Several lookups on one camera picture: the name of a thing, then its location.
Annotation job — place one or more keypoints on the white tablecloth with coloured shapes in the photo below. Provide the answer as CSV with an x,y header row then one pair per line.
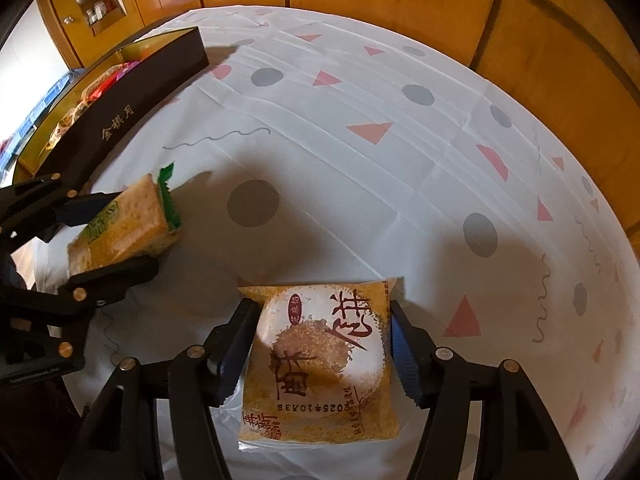
x,y
350,185

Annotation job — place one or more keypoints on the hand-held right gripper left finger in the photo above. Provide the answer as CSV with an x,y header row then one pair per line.
x,y
237,350

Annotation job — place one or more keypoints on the wooden cabinet with open shelves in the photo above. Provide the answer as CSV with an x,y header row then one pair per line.
x,y
65,40

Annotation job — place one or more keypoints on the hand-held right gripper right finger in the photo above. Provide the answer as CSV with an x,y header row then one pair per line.
x,y
402,355

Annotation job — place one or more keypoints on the black box with gold interior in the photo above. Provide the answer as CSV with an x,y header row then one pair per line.
x,y
140,85

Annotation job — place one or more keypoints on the blue storage bin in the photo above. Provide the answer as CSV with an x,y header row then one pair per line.
x,y
45,105

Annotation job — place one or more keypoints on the orange pastry packet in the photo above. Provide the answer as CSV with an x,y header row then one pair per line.
x,y
320,360

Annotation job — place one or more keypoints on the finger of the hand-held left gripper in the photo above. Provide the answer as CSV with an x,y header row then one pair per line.
x,y
120,275
82,210

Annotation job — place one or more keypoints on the green-ended cracker packet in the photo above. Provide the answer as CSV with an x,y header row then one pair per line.
x,y
130,225

